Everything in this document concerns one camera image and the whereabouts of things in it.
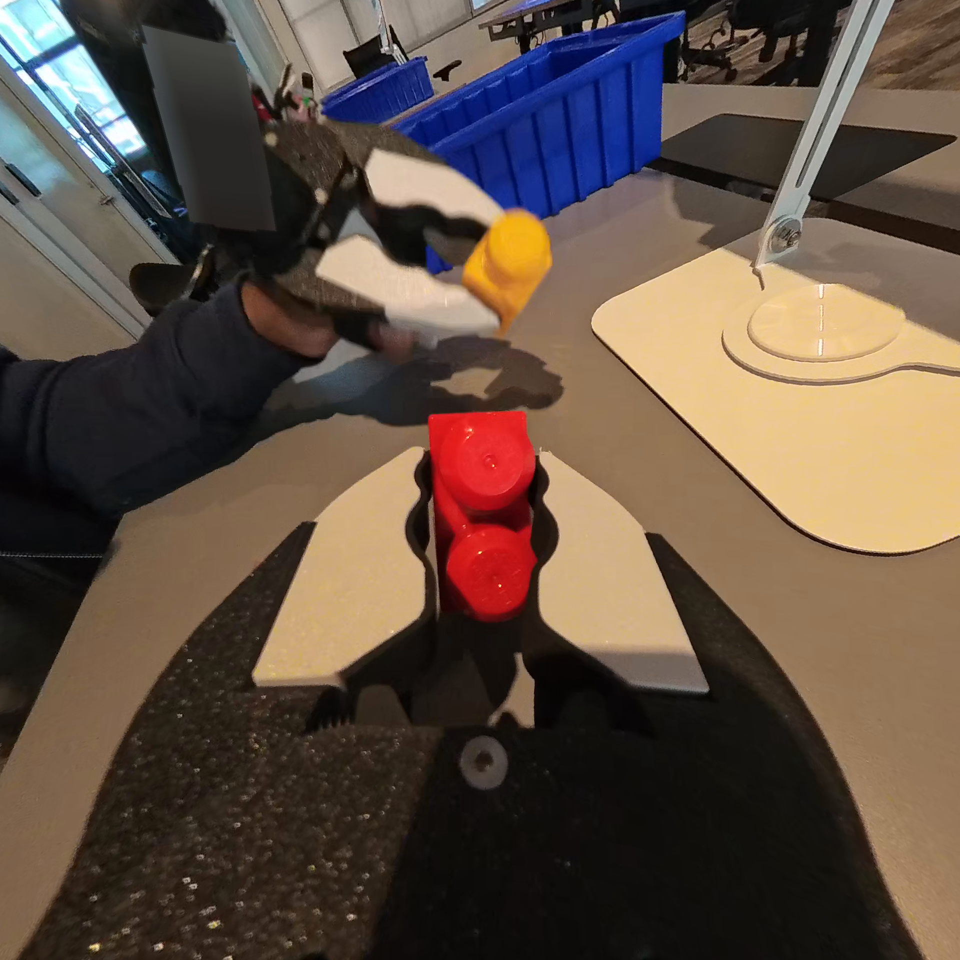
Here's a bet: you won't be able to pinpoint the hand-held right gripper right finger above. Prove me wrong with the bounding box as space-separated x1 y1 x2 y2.
525 451 710 694

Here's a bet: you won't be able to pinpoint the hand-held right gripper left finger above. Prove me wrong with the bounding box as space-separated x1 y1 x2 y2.
253 446 439 691

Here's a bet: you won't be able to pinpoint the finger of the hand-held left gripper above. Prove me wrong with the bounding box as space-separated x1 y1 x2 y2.
364 147 502 235
315 235 501 338

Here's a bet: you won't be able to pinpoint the yellow one-stud toy block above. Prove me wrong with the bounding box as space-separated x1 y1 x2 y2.
460 211 553 335

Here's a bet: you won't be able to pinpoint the blue plastic bin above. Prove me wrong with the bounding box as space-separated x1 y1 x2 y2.
321 56 435 124
390 11 687 274

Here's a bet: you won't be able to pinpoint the red two-stud toy block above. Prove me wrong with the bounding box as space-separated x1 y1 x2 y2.
427 411 538 624

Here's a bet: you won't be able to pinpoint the person's left forearm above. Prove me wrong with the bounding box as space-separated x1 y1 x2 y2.
0 278 316 526

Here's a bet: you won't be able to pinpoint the person's left hand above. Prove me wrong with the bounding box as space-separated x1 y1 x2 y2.
240 278 416 359

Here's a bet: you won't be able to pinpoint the person's dark pants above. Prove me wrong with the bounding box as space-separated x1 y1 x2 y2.
0 491 120 722

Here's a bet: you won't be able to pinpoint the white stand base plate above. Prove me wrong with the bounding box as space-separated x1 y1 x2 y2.
591 217 960 557

